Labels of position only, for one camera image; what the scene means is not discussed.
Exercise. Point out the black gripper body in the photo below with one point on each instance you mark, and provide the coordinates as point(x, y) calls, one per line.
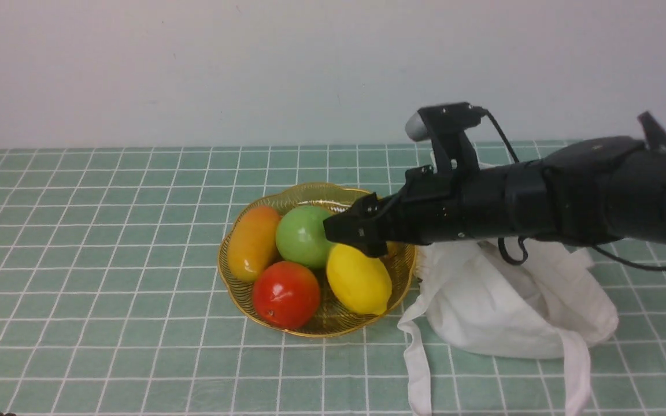
point(433, 207)

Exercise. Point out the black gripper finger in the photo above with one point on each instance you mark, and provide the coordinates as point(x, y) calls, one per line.
point(362, 234)

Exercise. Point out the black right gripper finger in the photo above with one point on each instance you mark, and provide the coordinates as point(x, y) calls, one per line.
point(372, 207)

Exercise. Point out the yellow lemon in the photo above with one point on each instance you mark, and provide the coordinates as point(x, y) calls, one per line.
point(362, 284)

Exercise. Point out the white cloth tote bag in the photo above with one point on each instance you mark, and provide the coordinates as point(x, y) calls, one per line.
point(548, 308)

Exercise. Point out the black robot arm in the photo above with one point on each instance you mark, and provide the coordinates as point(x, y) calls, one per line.
point(593, 192)

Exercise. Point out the green apple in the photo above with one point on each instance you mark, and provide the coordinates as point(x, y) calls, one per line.
point(300, 236)

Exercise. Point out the red apple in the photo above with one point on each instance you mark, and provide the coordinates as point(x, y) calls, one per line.
point(286, 295)

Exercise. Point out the orange yellow mango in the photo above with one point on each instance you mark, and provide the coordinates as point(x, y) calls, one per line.
point(252, 246)

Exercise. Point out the green checkered tablecloth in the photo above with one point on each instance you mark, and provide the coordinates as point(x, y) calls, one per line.
point(110, 301)

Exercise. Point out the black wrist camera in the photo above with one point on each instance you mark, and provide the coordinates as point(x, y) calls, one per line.
point(444, 126)

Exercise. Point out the gold wire fruit basket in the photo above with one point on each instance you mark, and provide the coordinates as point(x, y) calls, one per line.
point(331, 319)

